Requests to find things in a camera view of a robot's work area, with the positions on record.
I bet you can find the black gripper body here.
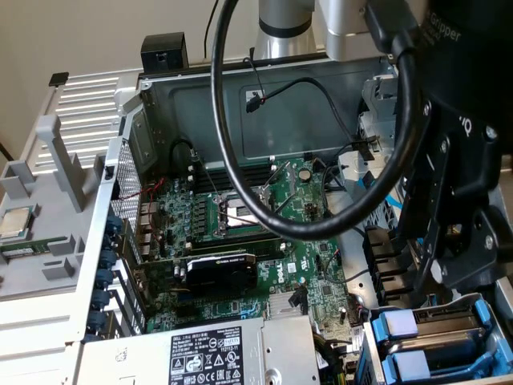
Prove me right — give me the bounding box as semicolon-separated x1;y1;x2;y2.
416;0;513;210

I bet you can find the blue SATA wire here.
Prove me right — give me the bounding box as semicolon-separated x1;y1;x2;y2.
359;170;406;213

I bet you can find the hard disk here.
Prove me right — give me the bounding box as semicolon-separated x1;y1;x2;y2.
370;299;501;372

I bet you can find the metal disk bay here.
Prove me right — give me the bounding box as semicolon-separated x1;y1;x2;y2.
366;292;513;380

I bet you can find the empty blue disk carrier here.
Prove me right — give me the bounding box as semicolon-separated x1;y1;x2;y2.
380;349;500;381

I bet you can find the black plastic shroud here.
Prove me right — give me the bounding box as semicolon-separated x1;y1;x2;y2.
362;224;426;310

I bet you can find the green motherboard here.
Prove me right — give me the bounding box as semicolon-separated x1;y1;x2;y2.
135;156;372;364

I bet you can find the metal socket cover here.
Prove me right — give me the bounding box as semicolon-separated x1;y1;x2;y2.
259;160;298;201

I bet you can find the black angled plug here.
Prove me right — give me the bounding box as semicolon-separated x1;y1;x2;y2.
289;285;309;314

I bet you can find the silver heatsink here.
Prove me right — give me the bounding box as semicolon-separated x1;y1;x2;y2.
267;291;309;321

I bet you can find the CPU socket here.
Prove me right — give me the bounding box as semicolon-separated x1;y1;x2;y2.
214;188;281;237

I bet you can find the black graphics card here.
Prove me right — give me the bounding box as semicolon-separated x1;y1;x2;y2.
134;250;260;298

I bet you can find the thin metal locking lever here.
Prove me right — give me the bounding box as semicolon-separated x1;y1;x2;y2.
191;148;220;198

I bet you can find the open metal PC case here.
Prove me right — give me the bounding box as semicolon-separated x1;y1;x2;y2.
63;42;513;385

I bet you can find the black box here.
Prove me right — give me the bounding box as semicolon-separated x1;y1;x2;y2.
140;32;190;74

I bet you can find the grey power supply unit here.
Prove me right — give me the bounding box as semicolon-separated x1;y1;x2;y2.
79;315;321;385

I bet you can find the grey parts rack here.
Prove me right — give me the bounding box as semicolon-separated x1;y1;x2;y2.
0;114;106;302

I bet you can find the green RAM stick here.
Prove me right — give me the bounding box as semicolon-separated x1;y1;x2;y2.
0;235;68;257

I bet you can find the silver CPU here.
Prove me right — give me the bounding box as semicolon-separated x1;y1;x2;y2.
0;207;34;241

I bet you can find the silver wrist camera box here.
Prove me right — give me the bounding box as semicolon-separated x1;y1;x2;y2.
320;0;386;63

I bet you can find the black wire with plug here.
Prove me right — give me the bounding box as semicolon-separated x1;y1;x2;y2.
243;56;380;150

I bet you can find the thick black camera cable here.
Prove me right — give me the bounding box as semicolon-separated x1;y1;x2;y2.
210;0;426;242

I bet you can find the black looped wire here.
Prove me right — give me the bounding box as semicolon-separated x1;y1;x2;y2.
169;138;203;166

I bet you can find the thin black cable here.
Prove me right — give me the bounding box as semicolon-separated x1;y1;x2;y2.
203;0;220;59

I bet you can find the thin red wire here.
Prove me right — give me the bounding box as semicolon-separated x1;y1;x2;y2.
119;177;166;245

